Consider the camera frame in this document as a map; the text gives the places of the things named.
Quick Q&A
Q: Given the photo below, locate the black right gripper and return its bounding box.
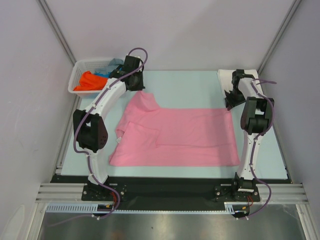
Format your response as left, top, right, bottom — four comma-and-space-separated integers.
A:
225, 88, 246, 112

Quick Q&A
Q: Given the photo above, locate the pink t shirt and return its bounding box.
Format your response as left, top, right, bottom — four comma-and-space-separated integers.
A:
109, 91, 240, 167

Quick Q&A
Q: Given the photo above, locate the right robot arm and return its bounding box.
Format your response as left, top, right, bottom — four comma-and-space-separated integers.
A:
224, 69, 275, 202

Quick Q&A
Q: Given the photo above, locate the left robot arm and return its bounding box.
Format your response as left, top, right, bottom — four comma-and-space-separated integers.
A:
73, 54, 147, 201

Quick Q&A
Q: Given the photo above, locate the folded white printed t shirt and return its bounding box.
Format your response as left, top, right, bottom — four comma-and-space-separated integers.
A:
217, 69, 259, 99

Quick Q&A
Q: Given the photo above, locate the blue t shirt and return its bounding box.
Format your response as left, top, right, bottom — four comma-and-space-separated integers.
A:
94, 65, 122, 78

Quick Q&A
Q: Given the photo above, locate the grey t shirt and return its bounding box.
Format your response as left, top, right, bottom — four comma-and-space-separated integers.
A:
107, 58, 124, 66

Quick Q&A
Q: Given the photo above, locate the orange t shirt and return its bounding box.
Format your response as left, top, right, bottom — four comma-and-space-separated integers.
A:
73, 71, 108, 92

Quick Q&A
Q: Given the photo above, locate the white perforated plastic basket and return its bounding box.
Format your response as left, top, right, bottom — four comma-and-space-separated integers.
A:
68, 58, 114, 98

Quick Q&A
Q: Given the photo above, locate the aluminium frame rail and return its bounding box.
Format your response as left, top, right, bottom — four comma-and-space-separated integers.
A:
35, 183, 85, 203

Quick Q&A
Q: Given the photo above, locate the left slotted cable duct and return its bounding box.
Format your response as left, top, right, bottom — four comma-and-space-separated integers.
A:
46, 203, 114, 214

